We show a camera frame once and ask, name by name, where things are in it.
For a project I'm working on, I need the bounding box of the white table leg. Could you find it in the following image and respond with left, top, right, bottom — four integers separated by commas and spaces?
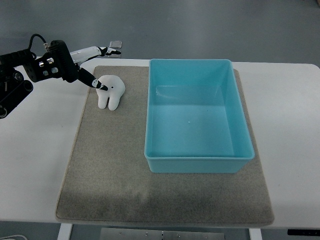
57, 223, 73, 240
248, 228, 263, 240

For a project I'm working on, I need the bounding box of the white table leg left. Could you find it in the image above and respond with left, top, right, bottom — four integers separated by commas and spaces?
57, 223, 73, 240

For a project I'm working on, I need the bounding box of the black table control panel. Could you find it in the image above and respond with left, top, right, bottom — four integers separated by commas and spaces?
287, 229, 320, 237

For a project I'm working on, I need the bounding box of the white tooth plush toy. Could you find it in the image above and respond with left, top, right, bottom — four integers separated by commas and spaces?
95, 75, 126, 111

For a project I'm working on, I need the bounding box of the white table leg right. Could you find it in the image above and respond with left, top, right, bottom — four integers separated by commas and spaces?
248, 228, 263, 240

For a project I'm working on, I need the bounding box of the metal plate under table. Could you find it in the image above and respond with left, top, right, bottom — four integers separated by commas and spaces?
99, 228, 225, 240

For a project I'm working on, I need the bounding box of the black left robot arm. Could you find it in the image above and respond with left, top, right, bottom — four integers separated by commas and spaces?
0, 34, 121, 119

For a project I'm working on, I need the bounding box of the floor socket plate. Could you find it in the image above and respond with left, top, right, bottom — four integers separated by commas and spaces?
109, 40, 123, 49
109, 51, 122, 59

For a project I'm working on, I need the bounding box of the blue plastic box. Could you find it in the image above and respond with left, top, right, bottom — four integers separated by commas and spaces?
144, 59, 256, 173

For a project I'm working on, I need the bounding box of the upper floor socket plate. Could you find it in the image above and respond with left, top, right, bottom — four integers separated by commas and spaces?
109, 40, 123, 49

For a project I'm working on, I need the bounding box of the grey felt mat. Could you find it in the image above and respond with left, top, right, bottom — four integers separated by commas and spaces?
55, 66, 274, 228

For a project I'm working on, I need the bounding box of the lower floor socket plate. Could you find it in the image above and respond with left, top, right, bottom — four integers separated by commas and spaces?
109, 51, 122, 59

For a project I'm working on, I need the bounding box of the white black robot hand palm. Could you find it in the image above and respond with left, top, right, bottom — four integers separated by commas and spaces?
26, 40, 105, 83

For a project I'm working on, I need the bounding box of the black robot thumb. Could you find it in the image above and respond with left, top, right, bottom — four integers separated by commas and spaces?
78, 68, 108, 91

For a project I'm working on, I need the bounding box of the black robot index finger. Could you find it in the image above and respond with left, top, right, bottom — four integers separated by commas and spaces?
103, 48, 122, 56

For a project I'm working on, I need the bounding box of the white cable on floor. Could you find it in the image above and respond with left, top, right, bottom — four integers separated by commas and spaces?
0, 234, 27, 240

